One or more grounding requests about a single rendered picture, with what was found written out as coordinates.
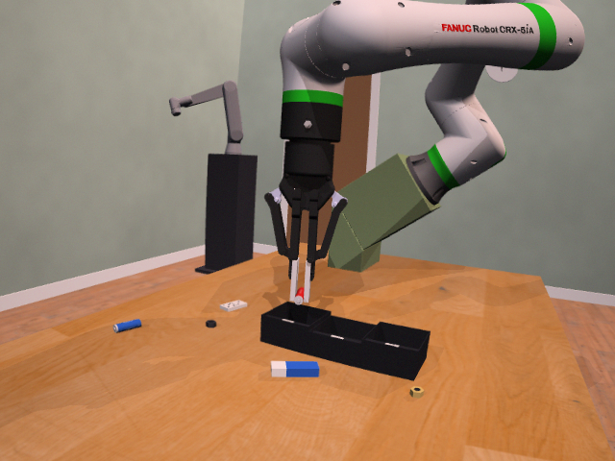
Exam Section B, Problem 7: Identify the white domino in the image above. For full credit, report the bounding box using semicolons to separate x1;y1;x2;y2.
220;300;247;312

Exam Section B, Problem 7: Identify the blue and white eraser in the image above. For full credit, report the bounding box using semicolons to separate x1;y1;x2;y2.
271;361;319;377

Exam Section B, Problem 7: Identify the red battery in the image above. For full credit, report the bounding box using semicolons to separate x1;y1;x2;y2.
294;287;305;304

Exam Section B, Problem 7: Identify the blue aa battery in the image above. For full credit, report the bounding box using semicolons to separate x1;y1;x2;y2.
113;319;141;333

